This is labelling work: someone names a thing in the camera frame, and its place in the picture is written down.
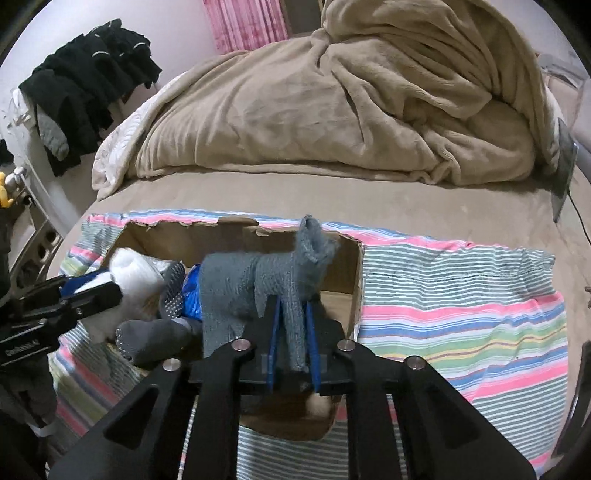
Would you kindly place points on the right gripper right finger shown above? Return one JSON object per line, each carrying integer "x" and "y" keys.
{"x": 405, "y": 420}

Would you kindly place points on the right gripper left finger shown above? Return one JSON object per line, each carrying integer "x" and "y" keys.
{"x": 182, "y": 420}

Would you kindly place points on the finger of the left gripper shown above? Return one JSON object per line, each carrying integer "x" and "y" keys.
{"x": 83, "y": 281}
{"x": 74, "y": 306}

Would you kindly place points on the white sock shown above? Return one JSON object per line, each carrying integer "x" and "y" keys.
{"x": 140, "y": 279}

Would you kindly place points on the grey knitted cloth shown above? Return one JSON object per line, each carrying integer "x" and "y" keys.
{"x": 235, "y": 286}

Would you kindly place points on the blue tissue pack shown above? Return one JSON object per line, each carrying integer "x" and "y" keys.
{"x": 190, "y": 294}

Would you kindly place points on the dark grey dotted sock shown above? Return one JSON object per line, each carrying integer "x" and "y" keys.
{"x": 144, "y": 343}

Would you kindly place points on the open cardboard box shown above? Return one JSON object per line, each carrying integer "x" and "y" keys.
{"x": 293, "y": 411}

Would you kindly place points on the floral white duvet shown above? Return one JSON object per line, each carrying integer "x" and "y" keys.
{"x": 108, "y": 168}

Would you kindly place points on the striped colourful cloth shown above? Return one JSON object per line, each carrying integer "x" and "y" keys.
{"x": 487, "y": 318}

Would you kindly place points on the black hanging clothes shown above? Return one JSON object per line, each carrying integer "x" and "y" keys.
{"x": 73, "y": 88}

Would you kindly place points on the pink curtain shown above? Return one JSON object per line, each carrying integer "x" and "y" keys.
{"x": 238, "y": 25}

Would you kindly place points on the grey tablet stand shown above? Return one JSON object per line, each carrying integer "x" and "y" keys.
{"x": 568, "y": 152}

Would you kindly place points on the beige fleece blanket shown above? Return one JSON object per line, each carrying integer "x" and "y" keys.
{"x": 428, "y": 91}

